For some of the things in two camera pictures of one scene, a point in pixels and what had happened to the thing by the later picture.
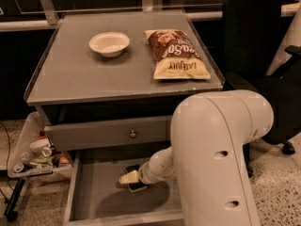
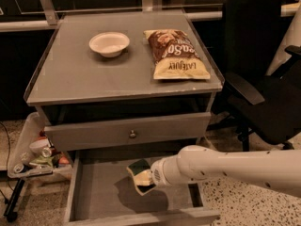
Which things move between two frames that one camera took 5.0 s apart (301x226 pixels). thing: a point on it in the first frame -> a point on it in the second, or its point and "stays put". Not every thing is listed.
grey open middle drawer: x=95 y=197 stays put
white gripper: x=145 y=173 -> x=159 y=172
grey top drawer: x=110 y=133 stays put
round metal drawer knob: x=133 y=135 stays put
